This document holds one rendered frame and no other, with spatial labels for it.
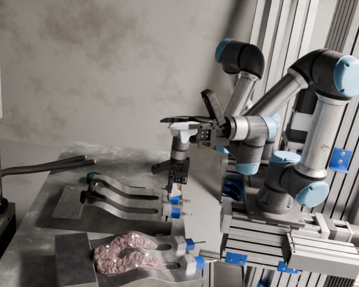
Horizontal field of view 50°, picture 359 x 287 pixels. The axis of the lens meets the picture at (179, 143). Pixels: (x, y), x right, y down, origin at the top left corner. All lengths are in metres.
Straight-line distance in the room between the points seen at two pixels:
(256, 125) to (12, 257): 1.01
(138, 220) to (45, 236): 0.38
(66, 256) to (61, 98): 2.77
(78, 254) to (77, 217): 0.29
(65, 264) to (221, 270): 1.34
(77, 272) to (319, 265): 0.88
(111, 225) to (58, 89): 2.53
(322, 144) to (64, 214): 1.05
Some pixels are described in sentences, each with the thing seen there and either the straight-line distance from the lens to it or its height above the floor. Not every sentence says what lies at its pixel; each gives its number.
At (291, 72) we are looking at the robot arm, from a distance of 1.40.
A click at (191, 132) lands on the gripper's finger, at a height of 1.44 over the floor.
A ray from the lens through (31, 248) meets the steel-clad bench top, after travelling 1.65.
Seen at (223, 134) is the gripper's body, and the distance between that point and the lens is 1.17.
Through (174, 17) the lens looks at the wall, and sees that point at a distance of 3.63.
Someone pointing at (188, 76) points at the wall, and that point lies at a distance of 3.70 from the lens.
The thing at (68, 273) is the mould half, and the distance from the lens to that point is 1.37.
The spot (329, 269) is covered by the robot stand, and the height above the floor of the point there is 0.91.
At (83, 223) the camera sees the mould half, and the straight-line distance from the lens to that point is 1.69.
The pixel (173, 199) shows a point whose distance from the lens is 1.78.
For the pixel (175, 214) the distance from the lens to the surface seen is 1.70.
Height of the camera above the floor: 1.84
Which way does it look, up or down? 24 degrees down
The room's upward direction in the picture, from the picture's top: 9 degrees clockwise
